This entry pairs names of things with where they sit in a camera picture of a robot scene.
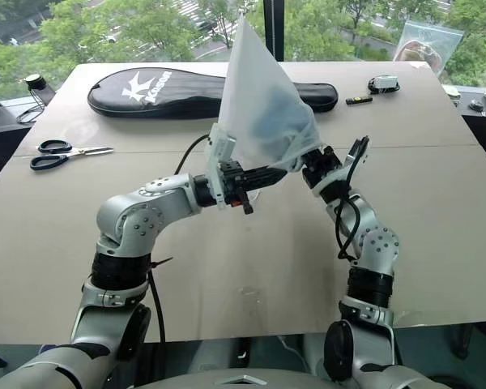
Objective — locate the silver robot torso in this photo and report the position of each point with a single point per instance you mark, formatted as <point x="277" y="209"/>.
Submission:
<point x="247" y="379"/>

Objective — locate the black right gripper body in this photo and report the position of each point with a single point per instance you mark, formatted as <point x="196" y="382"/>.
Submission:
<point x="325" y="163"/>

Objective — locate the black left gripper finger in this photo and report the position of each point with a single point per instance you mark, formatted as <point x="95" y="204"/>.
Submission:
<point x="259" y="182"/>
<point x="263" y="172"/>

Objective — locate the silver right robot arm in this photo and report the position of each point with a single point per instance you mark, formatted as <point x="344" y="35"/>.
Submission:
<point x="378" y="243"/>

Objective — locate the small black yellow device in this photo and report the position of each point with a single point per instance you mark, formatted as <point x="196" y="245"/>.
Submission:
<point x="358" y="100"/>

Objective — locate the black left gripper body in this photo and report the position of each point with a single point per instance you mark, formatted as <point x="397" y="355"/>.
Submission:
<point x="231" y="183"/>

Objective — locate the blue towel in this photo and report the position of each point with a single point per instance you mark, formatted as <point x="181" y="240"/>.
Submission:
<point x="281" y="115"/>

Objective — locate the small round black object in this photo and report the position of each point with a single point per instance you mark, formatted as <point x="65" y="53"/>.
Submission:
<point x="478" y="106"/>

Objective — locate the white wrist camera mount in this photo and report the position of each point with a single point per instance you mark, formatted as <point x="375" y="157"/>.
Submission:
<point x="333" y="177"/>
<point x="220" y="150"/>

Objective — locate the black racket case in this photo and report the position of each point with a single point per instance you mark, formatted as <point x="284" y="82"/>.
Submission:
<point x="166" y="95"/>

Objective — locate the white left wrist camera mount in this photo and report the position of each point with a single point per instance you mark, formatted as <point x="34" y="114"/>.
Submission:
<point x="220" y="150"/>

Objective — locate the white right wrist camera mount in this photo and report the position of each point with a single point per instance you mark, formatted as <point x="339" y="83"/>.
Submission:
<point x="333" y="177"/>

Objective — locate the dark side table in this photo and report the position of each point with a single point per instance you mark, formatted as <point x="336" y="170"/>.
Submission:
<point x="0" y="125"/>

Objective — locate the clear zip plastic bag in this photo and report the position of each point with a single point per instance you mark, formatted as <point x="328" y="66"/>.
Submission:
<point x="427" y="44"/>

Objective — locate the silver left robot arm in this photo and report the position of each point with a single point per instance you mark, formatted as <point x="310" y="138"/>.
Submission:
<point x="121" y="215"/>

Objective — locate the small round metal object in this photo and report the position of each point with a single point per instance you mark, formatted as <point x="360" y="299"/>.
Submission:
<point x="453" y="91"/>

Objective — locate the black and white gadget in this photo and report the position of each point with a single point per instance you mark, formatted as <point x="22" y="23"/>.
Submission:
<point x="384" y="83"/>

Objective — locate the dark window frame post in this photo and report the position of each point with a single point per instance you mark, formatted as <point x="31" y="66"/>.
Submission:
<point x="274" y="28"/>

